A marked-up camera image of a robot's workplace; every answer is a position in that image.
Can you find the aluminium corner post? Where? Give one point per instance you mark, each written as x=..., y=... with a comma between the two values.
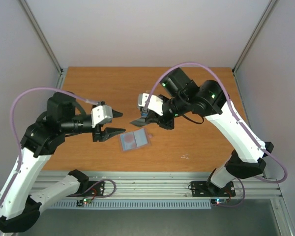
x=255, y=33
x=33, y=21

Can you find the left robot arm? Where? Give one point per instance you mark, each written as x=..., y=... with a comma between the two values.
x=63, y=118

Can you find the grey slotted cable duct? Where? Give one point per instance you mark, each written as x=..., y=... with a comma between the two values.
x=124, y=204

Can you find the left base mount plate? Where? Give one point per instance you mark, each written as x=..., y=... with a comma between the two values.
x=90, y=190

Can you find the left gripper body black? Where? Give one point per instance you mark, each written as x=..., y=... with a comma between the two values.
x=99, y=132

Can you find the base mount plate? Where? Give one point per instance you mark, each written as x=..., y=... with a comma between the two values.
x=200, y=189
x=90, y=190

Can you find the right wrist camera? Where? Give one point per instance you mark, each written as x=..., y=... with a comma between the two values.
x=155, y=103

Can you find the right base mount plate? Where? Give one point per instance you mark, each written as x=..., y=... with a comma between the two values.
x=200, y=189

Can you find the left aluminium corner post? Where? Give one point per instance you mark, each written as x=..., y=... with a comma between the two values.
x=33, y=21

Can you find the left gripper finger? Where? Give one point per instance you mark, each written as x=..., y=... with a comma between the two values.
x=116, y=114
x=110, y=132

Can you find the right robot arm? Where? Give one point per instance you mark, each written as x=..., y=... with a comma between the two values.
x=209, y=102

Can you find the pink card holder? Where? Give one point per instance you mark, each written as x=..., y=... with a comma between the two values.
x=142, y=139

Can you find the aluminium rail frame front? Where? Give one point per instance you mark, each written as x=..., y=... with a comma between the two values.
x=174, y=185

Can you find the right circuit board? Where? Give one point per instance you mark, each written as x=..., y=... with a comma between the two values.
x=219, y=201

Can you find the circuit board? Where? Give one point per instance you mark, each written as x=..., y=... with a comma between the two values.
x=219, y=201
x=83, y=202

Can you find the right aluminium corner post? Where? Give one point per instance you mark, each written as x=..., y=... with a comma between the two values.
x=255, y=33

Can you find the left circuit board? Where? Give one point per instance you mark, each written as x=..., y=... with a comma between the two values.
x=83, y=202

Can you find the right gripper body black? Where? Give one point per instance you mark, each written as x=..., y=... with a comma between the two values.
x=163, y=120

